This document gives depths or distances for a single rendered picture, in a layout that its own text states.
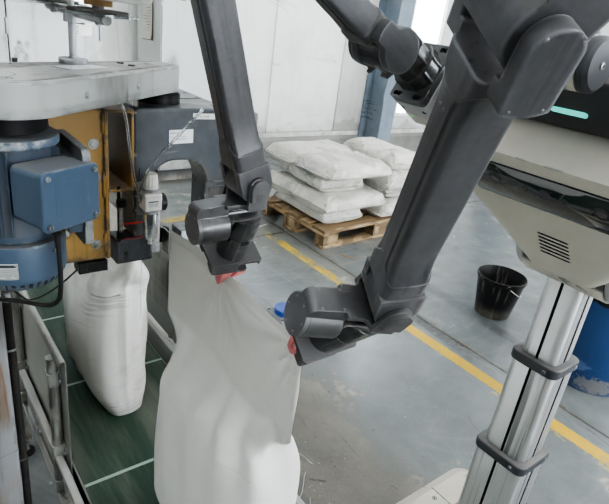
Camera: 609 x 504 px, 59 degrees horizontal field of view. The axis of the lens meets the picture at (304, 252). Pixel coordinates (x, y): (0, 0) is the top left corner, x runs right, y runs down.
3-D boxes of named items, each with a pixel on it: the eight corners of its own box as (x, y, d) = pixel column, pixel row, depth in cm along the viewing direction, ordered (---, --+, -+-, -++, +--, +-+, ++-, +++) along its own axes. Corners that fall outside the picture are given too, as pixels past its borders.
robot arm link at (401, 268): (613, 28, 33) (537, -63, 39) (528, 30, 32) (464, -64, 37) (417, 336, 68) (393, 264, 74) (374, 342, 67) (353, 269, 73)
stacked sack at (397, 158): (426, 170, 450) (430, 153, 444) (390, 174, 425) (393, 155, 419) (371, 149, 497) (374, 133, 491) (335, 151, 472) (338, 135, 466)
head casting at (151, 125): (233, 224, 131) (242, 98, 119) (133, 237, 116) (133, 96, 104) (179, 186, 152) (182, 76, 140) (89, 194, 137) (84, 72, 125)
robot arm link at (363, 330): (392, 334, 71) (386, 293, 73) (349, 331, 67) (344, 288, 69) (360, 346, 76) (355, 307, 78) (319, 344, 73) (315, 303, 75)
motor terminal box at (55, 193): (102, 233, 87) (101, 162, 82) (48, 252, 78) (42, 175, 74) (66, 219, 90) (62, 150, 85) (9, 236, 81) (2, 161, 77)
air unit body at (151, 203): (166, 245, 115) (167, 174, 109) (144, 248, 112) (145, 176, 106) (157, 237, 118) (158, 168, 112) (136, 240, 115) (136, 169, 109)
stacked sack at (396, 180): (440, 187, 454) (444, 170, 448) (383, 194, 414) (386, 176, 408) (402, 172, 485) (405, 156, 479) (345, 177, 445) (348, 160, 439)
